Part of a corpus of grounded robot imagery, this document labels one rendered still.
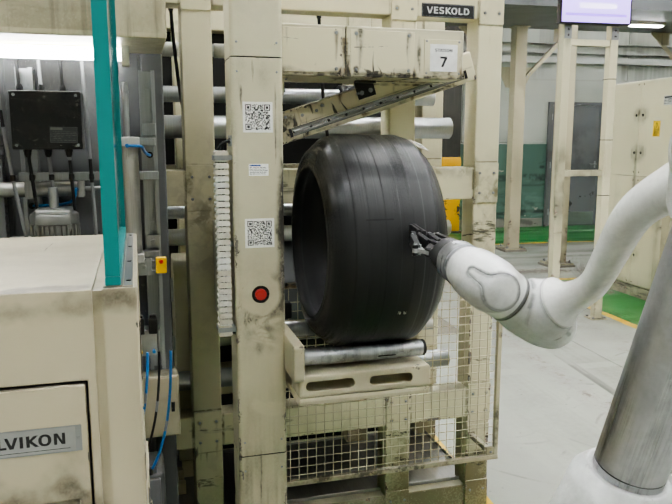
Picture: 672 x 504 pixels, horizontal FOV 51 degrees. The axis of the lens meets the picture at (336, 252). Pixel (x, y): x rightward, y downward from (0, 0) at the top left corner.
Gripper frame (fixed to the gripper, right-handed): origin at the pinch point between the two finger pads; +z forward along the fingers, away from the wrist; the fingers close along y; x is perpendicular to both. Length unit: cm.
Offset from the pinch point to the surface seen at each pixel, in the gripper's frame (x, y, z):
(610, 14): -70, -290, 339
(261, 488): 74, 34, 14
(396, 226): -0.5, 3.4, 4.9
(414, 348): 35.3, -6.7, 11.8
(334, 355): 35.3, 15.5, 11.8
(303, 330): 40, 17, 39
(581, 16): -68, -265, 340
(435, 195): -6.8, -8.1, 9.6
